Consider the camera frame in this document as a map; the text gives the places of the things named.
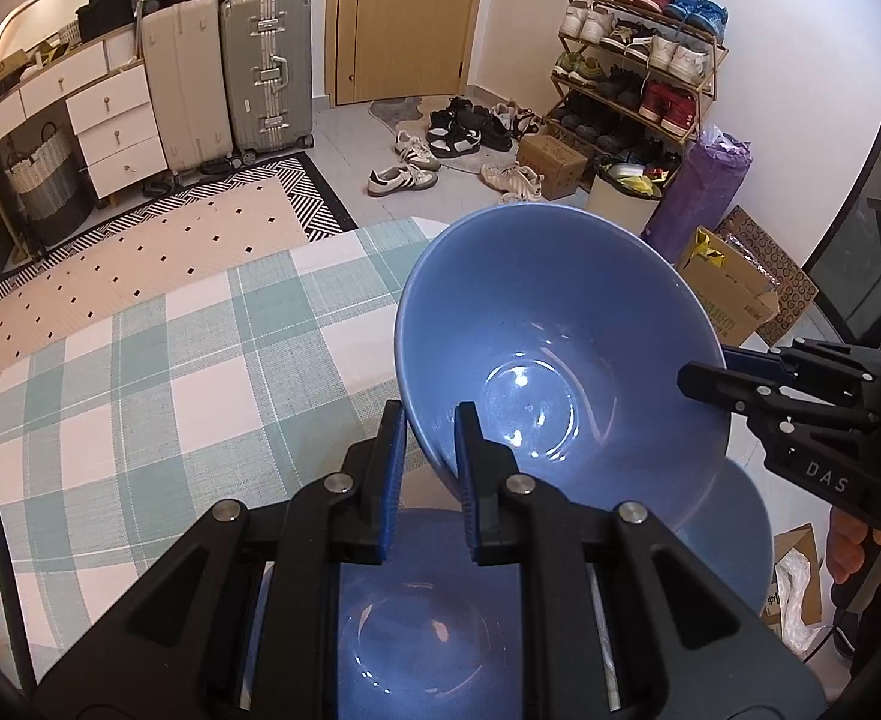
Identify blue bowl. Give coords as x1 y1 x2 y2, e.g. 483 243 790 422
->
245 457 775 720
393 206 733 530

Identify wooden door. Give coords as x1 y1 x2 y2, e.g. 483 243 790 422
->
333 0 486 107

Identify small open cardboard box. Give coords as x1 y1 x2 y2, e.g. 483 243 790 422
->
0 49 32 95

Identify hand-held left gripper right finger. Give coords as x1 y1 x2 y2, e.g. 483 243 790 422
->
453 401 831 720

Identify purple rolled mat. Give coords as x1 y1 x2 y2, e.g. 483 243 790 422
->
641 129 753 256

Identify woven laundry basket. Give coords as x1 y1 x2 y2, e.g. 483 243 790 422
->
1 124 92 241

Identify white dressing table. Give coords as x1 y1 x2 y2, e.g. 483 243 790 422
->
0 37 167 200

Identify oval mirror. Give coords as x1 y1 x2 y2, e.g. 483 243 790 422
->
0 0 97 46

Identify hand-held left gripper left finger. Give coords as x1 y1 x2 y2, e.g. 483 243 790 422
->
31 399 409 720

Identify person's right hand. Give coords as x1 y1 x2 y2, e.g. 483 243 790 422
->
822 511 881 587

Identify black bag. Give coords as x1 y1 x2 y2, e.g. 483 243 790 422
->
76 0 142 42

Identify silver suitcase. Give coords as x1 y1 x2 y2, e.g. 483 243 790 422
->
219 0 315 162

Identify rows of assorted shoes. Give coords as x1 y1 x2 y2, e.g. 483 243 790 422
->
549 0 730 158

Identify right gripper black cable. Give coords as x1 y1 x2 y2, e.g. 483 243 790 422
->
800 600 855 670

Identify cardboard box with plastic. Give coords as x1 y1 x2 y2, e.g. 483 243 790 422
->
762 523 825 650

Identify checked tablecloth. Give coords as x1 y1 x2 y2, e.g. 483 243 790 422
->
0 216 486 698

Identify beige suitcase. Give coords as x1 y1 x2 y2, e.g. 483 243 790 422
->
140 0 237 175

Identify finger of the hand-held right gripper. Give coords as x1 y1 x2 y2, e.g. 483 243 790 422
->
723 338 881 385
676 360 881 430

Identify brown cardboard box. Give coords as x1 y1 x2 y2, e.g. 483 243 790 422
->
515 133 590 200

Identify patterned floor rug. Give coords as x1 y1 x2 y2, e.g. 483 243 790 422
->
0 152 359 391

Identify white bin with wrappers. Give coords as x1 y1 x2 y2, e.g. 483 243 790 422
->
585 154 666 237

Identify patterned flat cardboard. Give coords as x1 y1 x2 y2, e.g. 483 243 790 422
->
714 204 820 346

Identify metal shoe rack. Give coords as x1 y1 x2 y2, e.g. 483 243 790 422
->
545 0 730 166

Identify scattered loose shoes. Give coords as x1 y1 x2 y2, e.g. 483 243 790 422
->
367 96 554 203

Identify grey doormat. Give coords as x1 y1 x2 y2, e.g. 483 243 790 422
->
369 94 449 137

